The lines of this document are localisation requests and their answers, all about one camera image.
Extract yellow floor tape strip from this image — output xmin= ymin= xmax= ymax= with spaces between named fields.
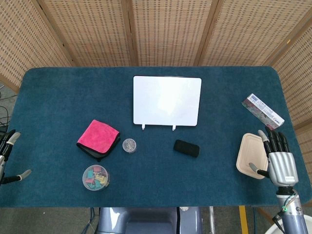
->
xmin=239 ymin=206 xmax=250 ymax=234

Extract clear round plastic container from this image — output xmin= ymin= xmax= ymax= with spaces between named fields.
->
xmin=122 ymin=138 xmax=137 ymax=155

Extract black eraser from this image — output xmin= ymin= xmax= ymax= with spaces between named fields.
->
xmin=173 ymin=139 xmax=200 ymax=158

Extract blue table mat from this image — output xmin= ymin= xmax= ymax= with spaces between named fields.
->
xmin=0 ymin=66 xmax=312 ymax=208

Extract beige lidded food container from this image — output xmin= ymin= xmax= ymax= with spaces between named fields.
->
xmin=235 ymin=133 xmax=270 ymax=180

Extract white printed cardboard box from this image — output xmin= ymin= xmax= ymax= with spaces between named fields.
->
xmin=241 ymin=94 xmax=285 ymax=129

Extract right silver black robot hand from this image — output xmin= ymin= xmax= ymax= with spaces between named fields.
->
xmin=249 ymin=127 xmax=299 ymax=187

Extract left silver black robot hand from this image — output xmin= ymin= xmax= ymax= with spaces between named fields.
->
xmin=0 ymin=129 xmax=32 ymax=186

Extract woven bamboo folding screen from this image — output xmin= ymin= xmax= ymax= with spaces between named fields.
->
xmin=0 ymin=0 xmax=312 ymax=176

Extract white board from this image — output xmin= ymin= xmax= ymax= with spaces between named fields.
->
xmin=132 ymin=75 xmax=202 ymax=132

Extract pink folded microfibre cloth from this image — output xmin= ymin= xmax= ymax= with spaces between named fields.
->
xmin=76 ymin=119 xmax=121 ymax=162

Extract black floor cables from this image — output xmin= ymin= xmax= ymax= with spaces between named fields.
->
xmin=0 ymin=84 xmax=15 ymax=134

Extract blue-grey robot torso base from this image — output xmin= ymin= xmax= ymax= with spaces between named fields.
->
xmin=97 ymin=206 xmax=203 ymax=234

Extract clear tub of binder clips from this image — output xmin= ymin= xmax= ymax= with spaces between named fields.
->
xmin=82 ymin=164 xmax=111 ymax=192

